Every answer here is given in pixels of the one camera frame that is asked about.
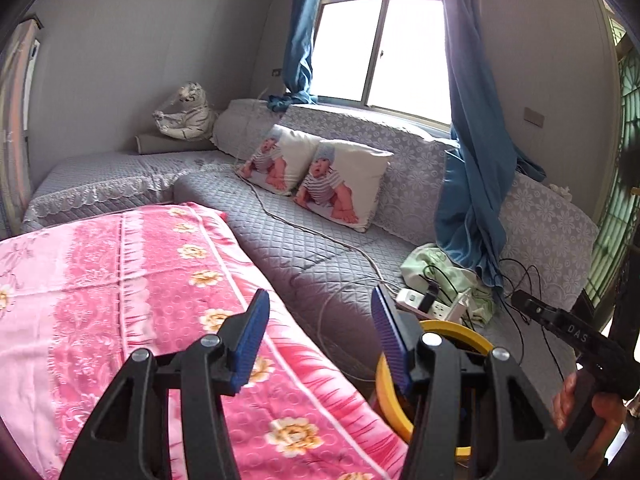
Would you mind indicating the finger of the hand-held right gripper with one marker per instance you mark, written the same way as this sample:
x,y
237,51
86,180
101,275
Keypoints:
x,y
532,307

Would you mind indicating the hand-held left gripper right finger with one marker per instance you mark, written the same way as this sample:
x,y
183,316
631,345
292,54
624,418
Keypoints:
x,y
390,340

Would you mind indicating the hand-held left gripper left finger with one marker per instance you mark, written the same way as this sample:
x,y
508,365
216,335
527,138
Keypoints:
x,y
250,340

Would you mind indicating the yellow trash bin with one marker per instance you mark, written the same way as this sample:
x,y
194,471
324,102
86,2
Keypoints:
x,y
387,400

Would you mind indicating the person's right hand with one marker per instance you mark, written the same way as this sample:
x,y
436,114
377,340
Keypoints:
x,y
565,400

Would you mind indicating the white power strip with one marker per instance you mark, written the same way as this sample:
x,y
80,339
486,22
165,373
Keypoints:
x,y
410,300

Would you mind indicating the black charger adapter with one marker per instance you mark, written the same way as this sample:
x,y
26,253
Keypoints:
x,y
429,300

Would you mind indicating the white charger adapter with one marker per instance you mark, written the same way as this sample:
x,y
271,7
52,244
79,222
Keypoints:
x,y
460,305

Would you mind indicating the light green cloth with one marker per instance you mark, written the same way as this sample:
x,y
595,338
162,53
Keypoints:
x,y
425,265

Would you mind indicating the grey quilted sofa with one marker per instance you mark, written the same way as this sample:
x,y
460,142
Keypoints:
x,y
300,250

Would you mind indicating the small white object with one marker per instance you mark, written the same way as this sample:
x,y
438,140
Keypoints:
x,y
561,190

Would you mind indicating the pink floral blanket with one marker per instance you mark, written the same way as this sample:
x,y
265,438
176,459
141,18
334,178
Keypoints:
x,y
125,285

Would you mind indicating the long blue curtain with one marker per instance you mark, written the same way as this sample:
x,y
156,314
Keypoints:
x,y
475,160

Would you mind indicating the baby print pillow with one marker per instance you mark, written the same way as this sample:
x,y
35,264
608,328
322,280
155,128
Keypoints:
x,y
340,185
275,160

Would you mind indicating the grey patterned cushion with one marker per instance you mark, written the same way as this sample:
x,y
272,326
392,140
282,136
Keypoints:
x,y
240,125

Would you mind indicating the white tiger plush toy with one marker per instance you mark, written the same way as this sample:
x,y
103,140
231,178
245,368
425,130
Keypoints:
x,y
192,115

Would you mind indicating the window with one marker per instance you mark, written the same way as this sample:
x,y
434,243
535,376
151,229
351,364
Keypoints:
x,y
400,50

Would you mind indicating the short blue curtain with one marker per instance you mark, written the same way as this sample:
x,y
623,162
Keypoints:
x,y
300,35

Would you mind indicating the wall switch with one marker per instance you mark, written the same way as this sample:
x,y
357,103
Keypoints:
x,y
533,117

